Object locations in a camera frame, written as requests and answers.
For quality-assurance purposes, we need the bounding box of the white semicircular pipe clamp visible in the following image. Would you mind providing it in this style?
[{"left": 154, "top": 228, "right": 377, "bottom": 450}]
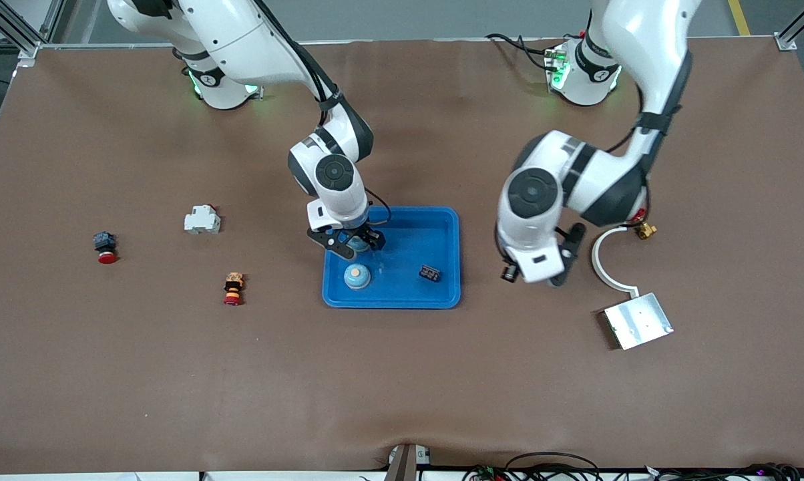
[{"left": 591, "top": 226, "right": 640, "bottom": 298}]

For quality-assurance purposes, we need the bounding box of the blue plastic tray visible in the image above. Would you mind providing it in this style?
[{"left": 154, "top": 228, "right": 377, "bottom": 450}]
[{"left": 321, "top": 206, "right": 462, "bottom": 310}]

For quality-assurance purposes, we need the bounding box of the silver metal plate box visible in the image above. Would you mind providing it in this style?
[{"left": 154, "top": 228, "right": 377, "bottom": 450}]
[{"left": 602, "top": 292, "right": 674, "bottom": 351}]

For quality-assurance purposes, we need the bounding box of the white circuit breaker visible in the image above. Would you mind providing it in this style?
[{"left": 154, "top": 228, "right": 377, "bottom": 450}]
[{"left": 184, "top": 204, "right": 222, "bottom": 235}]

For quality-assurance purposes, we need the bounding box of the red mushroom push button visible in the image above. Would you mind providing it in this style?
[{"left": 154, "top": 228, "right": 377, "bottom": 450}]
[{"left": 93, "top": 231, "right": 118, "bottom": 265}]

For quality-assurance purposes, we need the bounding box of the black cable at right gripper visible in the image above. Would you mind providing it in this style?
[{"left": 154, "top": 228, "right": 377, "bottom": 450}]
[{"left": 365, "top": 189, "right": 393, "bottom": 224}]

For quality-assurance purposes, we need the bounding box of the brass valve with red handle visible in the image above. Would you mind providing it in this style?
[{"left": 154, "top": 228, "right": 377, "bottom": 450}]
[{"left": 632, "top": 208, "right": 658, "bottom": 241}]

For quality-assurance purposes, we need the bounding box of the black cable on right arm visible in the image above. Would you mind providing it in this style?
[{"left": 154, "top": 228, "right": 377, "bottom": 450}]
[{"left": 255, "top": 0, "right": 343, "bottom": 111}]

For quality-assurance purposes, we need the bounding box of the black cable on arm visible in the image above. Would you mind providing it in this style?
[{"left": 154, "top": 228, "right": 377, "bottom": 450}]
[
  {"left": 255, "top": 0, "right": 343, "bottom": 111},
  {"left": 606, "top": 80, "right": 651, "bottom": 156}
]

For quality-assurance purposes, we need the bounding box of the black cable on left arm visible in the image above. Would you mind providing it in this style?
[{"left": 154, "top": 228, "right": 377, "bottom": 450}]
[{"left": 606, "top": 80, "right": 651, "bottom": 156}]

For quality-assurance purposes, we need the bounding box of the black looped cable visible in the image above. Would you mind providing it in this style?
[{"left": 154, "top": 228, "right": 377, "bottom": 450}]
[{"left": 506, "top": 452, "right": 600, "bottom": 481}]

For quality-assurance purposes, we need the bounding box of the metal table clamp bracket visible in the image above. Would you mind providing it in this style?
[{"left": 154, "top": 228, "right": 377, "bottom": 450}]
[{"left": 385, "top": 444, "right": 432, "bottom": 481}]

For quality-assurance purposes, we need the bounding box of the black cable at arm base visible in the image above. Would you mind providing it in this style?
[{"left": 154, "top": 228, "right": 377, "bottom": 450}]
[{"left": 485, "top": 33, "right": 556, "bottom": 71}]

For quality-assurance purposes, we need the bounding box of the black cable bundle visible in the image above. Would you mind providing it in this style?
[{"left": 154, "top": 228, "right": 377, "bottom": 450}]
[{"left": 602, "top": 461, "right": 804, "bottom": 481}]

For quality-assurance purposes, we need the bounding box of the aluminium frame post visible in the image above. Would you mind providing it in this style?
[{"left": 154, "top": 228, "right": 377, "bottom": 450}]
[
  {"left": 776, "top": 0, "right": 804, "bottom": 51},
  {"left": 0, "top": 0, "right": 65, "bottom": 61}
]

